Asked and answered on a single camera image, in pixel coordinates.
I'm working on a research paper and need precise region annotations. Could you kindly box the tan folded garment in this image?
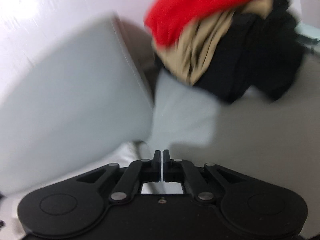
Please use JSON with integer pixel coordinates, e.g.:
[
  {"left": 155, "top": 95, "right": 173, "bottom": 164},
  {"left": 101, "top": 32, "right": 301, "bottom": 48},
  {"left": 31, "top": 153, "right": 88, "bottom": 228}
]
[{"left": 152, "top": 0, "right": 273, "bottom": 86}]

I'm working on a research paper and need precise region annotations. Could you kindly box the grey sofa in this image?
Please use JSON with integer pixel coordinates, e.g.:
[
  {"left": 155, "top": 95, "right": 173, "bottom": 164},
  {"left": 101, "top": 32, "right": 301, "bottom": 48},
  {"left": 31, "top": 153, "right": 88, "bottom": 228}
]
[{"left": 0, "top": 11, "right": 320, "bottom": 240}]

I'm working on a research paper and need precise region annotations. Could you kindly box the glass side table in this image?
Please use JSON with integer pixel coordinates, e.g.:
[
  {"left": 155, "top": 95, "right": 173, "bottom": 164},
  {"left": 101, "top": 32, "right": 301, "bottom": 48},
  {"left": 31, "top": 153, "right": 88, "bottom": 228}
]
[{"left": 296, "top": 23, "right": 319, "bottom": 56}]

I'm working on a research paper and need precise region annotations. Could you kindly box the white t-shirt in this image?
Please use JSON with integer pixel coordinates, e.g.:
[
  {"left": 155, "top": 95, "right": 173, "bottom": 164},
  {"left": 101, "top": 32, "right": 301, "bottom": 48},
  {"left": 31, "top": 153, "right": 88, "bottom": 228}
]
[{"left": 0, "top": 141, "right": 186, "bottom": 198}]

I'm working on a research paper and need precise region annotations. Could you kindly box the black folded garment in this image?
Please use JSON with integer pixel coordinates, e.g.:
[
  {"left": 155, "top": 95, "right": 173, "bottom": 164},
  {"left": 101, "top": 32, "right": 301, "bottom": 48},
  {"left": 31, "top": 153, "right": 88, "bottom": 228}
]
[{"left": 195, "top": 0, "right": 305, "bottom": 104}]

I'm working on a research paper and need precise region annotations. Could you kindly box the red folded garment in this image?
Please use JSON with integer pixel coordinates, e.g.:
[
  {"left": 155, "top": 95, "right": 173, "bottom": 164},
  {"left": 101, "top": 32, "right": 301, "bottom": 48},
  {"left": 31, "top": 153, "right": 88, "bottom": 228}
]
[{"left": 144, "top": 0, "right": 252, "bottom": 47}]

